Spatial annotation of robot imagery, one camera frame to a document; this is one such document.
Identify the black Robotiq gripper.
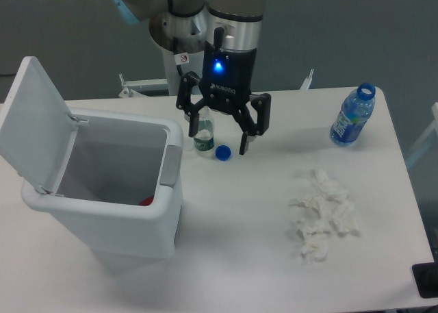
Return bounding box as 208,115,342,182
175,40,272,156

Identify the white trash can lid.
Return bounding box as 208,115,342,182
1,56,88,195

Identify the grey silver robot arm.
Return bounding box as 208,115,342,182
113,0,271,153

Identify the blue bottle cap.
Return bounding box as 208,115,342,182
215,145,232,161

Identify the white trash can body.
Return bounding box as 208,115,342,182
21,108,183,259

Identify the clear small plastic bottle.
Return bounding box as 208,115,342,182
193,106,214,157

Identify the red object inside bin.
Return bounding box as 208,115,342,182
138,196,154,207

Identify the blue plastic drink bottle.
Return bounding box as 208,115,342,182
330,82,376,147

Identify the crumpled white tissue pile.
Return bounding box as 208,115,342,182
289,167,361,263

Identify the black device at edge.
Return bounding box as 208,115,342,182
412,262,437,299

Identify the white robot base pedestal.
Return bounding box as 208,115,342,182
118,11,209,98

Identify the white chair frame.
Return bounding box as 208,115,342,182
404,103,437,169

